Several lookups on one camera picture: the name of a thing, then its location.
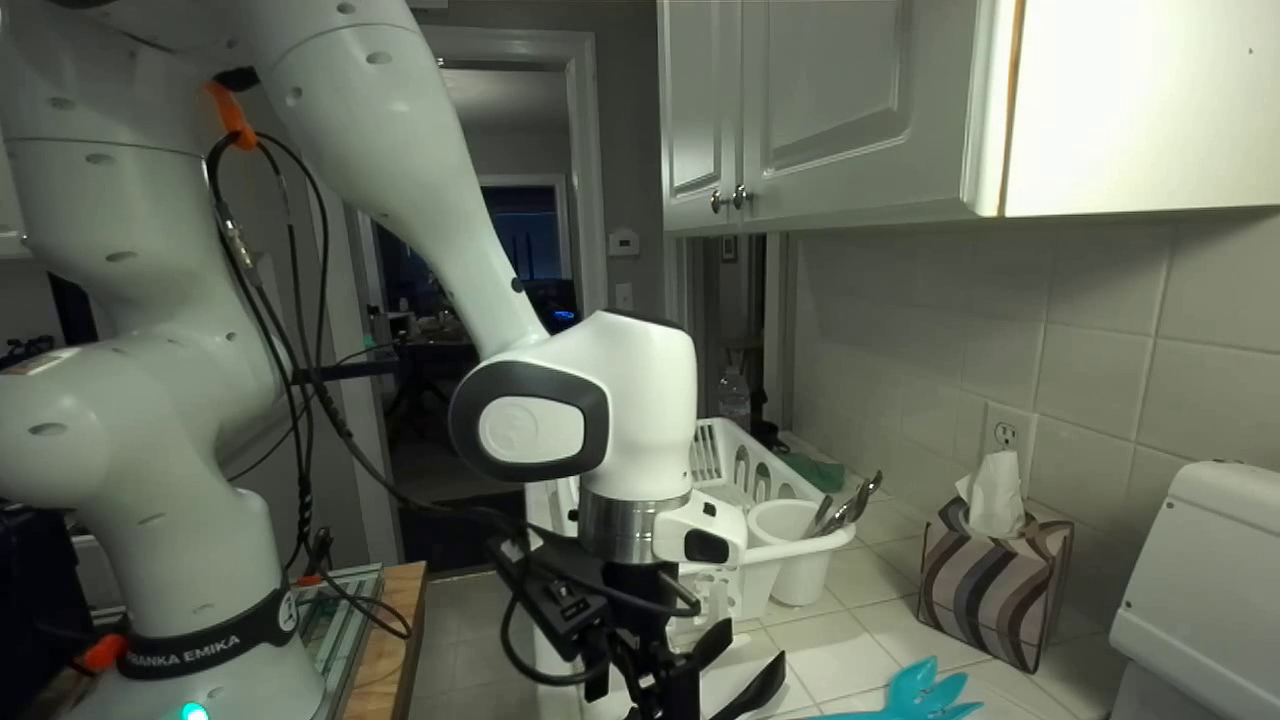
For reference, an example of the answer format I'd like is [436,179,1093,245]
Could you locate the wooden shelf edge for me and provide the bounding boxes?
[336,554,431,720]

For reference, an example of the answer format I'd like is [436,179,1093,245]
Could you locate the white plastic dish rack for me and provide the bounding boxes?
[525,412,862,631]

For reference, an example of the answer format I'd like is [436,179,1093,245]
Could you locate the white range hood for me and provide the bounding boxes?
[995,0,1280,221]

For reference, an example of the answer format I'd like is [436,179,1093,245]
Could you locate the black cable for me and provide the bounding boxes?
[205,131,416,642]

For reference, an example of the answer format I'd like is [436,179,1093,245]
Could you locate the white wall outlet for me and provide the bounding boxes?
[980,401,1037,470]

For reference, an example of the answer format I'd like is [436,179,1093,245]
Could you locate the metal utensils in holder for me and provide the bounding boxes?
[805,492,855,540]

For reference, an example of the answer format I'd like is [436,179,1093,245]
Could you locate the metal spoon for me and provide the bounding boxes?
[837,467,887,523]

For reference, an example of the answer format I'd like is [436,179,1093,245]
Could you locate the green cloth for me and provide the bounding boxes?
[782,443,850,492]

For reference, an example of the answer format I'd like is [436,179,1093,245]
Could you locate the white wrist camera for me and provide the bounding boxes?
[651,492,752,568]

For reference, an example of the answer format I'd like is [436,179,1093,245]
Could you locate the orange cable strap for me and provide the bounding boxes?
[207,81,262,151]
[73,631,131,674]

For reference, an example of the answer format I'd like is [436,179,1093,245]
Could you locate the aluminium base plate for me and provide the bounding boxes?
[295,562,390,683]

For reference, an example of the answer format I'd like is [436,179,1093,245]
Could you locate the white gas stove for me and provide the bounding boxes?
[1109,454,1280,720]

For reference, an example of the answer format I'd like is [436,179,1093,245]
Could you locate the clear bottle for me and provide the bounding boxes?
[711,355,759,431]

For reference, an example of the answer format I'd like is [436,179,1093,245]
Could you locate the white upper cabinet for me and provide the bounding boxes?
[651,0,1000,238]

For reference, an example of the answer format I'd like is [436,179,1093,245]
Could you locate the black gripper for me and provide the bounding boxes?
[590,562,737,720]

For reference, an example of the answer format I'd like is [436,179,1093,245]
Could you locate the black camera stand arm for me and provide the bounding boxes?
[284,352,405,390]

